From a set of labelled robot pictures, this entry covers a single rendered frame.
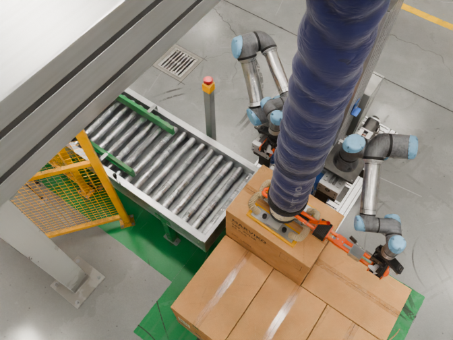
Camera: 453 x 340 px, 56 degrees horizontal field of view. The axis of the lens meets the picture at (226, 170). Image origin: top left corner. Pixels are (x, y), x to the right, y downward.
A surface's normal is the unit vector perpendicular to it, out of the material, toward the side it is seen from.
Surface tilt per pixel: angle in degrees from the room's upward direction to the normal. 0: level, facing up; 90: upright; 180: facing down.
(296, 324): 0
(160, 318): 0
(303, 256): 0
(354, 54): 78
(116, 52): 90
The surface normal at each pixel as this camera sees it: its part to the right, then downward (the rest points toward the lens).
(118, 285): 0.00, -0.49
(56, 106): 0.81, 0.51
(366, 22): 0.23, 0.68
